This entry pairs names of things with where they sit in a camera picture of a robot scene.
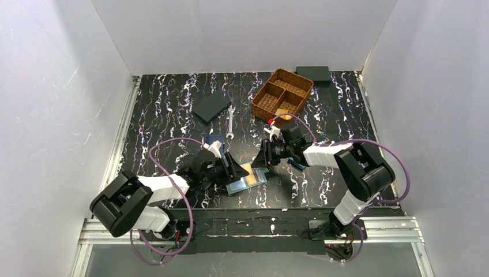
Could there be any green card holder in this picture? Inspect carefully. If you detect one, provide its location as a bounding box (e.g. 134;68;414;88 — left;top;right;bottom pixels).
226;163;269;195

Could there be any brown credit card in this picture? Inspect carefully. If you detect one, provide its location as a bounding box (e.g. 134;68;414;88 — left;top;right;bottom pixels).
275;108;292;120

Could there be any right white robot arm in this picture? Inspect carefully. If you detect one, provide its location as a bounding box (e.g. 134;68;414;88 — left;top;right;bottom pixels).
251;122;396;228

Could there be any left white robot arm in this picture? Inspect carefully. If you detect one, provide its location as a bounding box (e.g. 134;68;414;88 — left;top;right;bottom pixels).
89;150;249;237

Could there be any light blue card holder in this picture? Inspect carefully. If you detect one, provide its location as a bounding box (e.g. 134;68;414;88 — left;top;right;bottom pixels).
288;156;309;170

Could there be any navy blue card holder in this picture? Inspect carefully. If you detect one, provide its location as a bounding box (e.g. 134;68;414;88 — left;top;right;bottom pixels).
204;134;225;146

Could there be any brown woven divided basket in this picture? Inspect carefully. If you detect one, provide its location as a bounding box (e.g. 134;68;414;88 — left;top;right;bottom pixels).
251;69;314;122

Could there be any black flat square pad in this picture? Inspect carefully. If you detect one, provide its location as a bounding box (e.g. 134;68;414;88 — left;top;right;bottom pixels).
192;93;232;125

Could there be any silver open-end wrench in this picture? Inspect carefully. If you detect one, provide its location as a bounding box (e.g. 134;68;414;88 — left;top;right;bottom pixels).
225;105;235;140

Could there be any black rectangular box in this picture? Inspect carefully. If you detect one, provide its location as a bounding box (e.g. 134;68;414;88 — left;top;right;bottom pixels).
295;66;332;85

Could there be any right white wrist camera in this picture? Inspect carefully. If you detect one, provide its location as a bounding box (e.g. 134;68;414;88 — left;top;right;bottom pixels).
264;118;280;141

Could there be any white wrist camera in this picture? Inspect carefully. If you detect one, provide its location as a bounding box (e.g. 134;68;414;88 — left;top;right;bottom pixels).
264;118;280;141
203;140;222;159

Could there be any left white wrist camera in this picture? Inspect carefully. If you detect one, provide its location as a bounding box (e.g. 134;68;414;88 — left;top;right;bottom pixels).
203;140;222;159

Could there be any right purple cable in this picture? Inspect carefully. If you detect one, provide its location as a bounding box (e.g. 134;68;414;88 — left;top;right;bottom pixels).
273;113;412;264

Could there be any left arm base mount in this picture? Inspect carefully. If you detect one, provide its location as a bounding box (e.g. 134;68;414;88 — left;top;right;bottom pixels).
142;220;190;243

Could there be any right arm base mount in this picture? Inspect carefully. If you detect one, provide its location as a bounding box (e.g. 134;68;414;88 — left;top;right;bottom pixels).
301;220;368;263

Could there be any aluminium frame rail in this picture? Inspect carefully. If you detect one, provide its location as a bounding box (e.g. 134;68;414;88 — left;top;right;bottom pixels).
71;76;180;277

